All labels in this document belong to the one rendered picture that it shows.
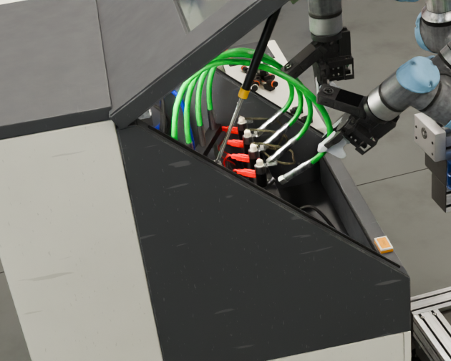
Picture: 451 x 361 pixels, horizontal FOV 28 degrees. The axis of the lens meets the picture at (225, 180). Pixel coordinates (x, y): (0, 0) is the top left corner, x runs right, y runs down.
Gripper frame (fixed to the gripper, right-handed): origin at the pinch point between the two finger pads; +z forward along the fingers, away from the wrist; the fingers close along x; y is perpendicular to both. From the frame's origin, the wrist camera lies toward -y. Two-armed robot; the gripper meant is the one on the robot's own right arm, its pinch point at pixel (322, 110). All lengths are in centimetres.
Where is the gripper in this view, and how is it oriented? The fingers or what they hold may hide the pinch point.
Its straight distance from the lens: 216.8
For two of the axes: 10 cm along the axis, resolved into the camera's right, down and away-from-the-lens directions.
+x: -1.7, -5.0, 8.5
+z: 1.1, 8.5, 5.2
